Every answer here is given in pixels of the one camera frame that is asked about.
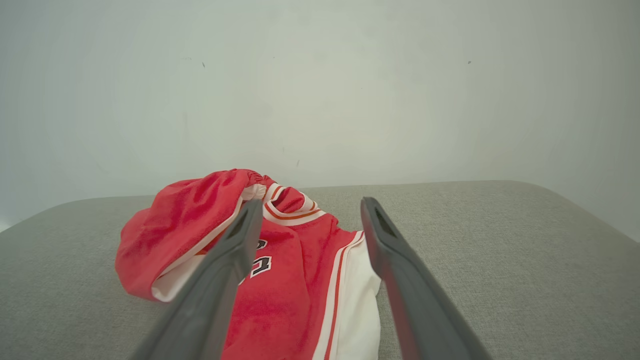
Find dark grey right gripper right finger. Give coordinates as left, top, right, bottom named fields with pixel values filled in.
left=360, top=196, right=493, bottom=360

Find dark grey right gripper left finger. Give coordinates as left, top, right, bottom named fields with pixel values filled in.
left=131, top=199, right=264, bottom=360

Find red white numbered jersey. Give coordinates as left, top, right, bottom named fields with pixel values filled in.
left=220, top=182, right=383, bottom=360

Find red shorts with white stripes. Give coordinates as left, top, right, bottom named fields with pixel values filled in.
left=115, top=169, right=278, bottom=303

